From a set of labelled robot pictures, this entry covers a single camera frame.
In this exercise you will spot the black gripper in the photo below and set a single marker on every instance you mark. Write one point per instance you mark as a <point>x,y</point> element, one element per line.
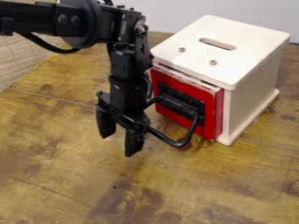
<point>120,106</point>

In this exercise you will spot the red drawer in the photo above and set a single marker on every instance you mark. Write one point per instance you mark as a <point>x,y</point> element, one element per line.
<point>200,90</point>

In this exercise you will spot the black metal drawer handle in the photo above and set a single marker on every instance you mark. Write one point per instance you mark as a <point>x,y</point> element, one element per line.
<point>184,106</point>

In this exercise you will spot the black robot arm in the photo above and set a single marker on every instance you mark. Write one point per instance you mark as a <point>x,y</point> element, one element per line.
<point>70,25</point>

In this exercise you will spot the white wooden drawer box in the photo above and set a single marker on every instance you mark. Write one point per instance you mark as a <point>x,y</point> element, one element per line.
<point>236,57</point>

